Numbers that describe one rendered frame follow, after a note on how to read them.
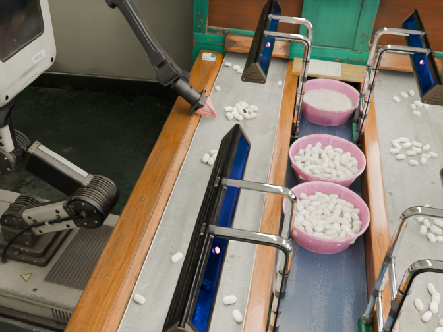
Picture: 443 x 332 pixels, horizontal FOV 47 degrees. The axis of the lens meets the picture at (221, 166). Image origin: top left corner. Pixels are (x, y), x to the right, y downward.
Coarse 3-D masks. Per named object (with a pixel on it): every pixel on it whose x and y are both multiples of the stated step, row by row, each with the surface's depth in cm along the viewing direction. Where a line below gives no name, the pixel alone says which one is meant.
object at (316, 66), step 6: (312, 60) 236; (318, 60) 237; (312, 66) 232; (318, 66) 232; (324, 66) 232; (330, 66) 232; (336, 66) 233; (312, 72) 227; (318, 72) 227; (324, 72) 227; (330, 72) 227; (336, 72) 228
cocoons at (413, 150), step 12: (396, 144) 189; (408, 144) 190; (420, 144) 190; (396, 156) 184; (432, 156) 186; (420, 228) 156; (432, 228) 155; (432, 240) 152; (432, 288) 137; (420, 300) 134; (432, 300) 135; (432, 312) 132
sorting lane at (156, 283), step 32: (224, 64) 238; (224, 96) 215; (256, 96) 216; (224, 128) 196; (256, 128) 197; (192, 160) 180; (256, 160) 181; (192, 192) 166; (160, 224) 154; (192, 224) 155; (256, 224) 156; (160, 256) 144; (160, 288) 135; (224, 288) 136; (128, 320) 127; (160, 320) 128; (224, 320) 128
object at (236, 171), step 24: (240, 144) 128; (216, 168) 122; (240, 168) 124; (216, 192) 110; (240, 192) 119; (216, 216) 105; (192, 240) 104; (216, 240) 102; (192, 264) 96; (216, 264) 99; (192, 288) 90; (216, 288) 96; (168, 312) 92; (192, 312) 87
